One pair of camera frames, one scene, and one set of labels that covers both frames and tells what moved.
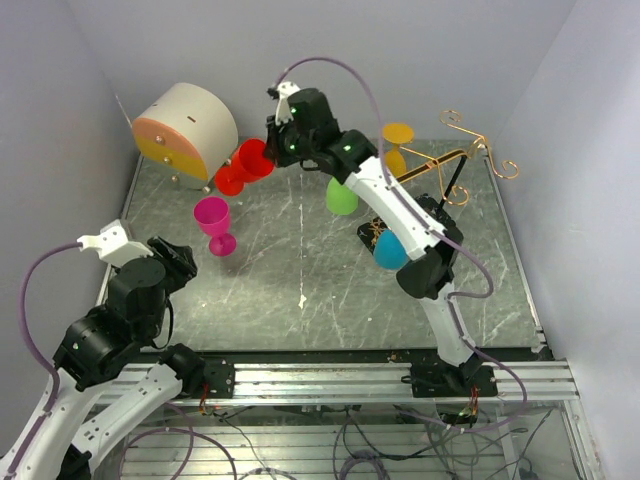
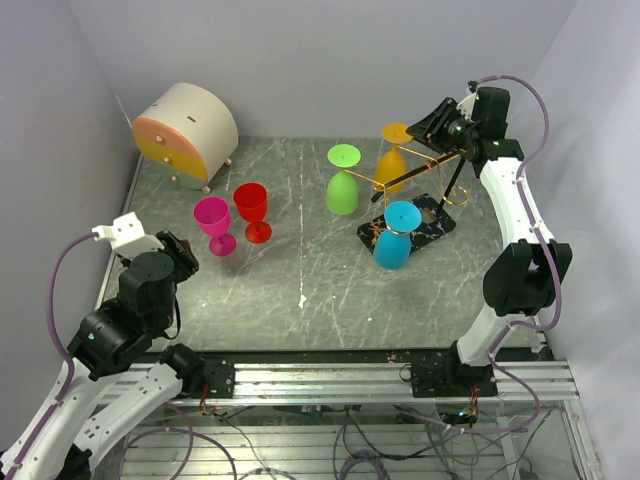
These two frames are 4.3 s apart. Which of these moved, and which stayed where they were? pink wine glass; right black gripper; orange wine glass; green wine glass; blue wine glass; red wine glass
Moved: right black gripper; red wine glass
Stayed: orange wine glass; pink wine glass; green wine glass; blue wine glass
